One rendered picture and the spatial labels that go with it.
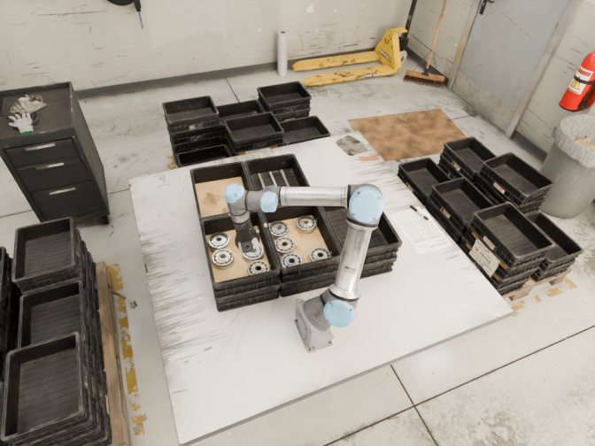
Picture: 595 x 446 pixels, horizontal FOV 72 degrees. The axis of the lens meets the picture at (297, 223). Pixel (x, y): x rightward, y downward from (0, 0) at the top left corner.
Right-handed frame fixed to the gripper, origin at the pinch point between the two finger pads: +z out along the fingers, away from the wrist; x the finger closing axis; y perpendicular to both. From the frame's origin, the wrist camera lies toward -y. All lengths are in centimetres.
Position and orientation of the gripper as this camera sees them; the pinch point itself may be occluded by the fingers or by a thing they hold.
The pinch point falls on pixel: (250, 250)
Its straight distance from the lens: 179.2
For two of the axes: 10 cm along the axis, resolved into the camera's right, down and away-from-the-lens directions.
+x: -9.5, 2.8, -1.4
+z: 0.8, 6.5, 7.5
